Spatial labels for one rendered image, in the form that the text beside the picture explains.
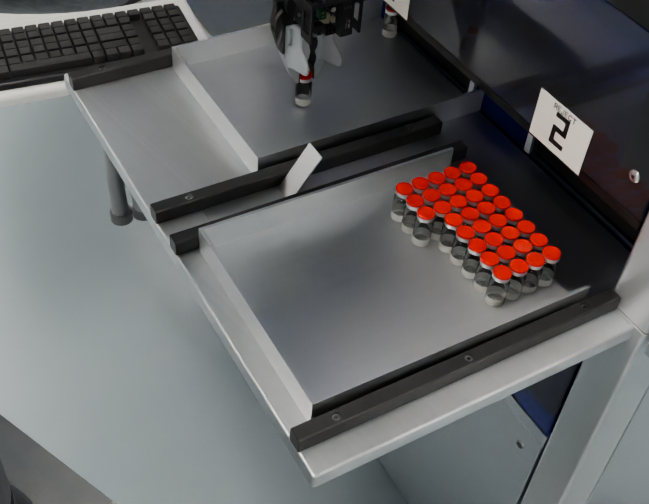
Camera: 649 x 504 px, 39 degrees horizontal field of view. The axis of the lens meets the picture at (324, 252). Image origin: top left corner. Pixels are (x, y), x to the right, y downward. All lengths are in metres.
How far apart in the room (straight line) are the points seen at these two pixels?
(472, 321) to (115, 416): 1.13
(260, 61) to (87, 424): 0.94
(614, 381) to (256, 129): 0.54
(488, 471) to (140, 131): 0.72
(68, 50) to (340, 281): 0.64
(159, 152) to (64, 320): 1.04
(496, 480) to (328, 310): 0.55
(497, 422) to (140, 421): 0.86
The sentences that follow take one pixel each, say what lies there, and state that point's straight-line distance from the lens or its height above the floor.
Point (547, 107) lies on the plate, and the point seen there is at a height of 1.03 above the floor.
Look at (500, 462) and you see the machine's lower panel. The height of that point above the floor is 0.46.
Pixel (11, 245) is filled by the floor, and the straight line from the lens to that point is 2.35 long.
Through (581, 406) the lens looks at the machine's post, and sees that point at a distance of 1.18.
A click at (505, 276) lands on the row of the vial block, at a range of 0.98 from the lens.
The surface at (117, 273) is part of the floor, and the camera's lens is 2.24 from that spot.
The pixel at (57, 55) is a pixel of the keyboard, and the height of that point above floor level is 0.83.
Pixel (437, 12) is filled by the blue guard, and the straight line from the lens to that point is 1.18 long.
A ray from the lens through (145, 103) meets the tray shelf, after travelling 1.25.
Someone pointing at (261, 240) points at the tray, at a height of 0.88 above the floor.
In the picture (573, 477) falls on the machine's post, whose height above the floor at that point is 0.59.
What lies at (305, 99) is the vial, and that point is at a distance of 1.23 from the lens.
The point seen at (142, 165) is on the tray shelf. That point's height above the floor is 0.88.
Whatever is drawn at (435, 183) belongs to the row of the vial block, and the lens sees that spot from 1.08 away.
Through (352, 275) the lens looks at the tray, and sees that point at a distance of 1.02.
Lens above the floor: 1.62
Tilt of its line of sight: 45 degrees down
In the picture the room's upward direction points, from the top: 6 degrees clockwise
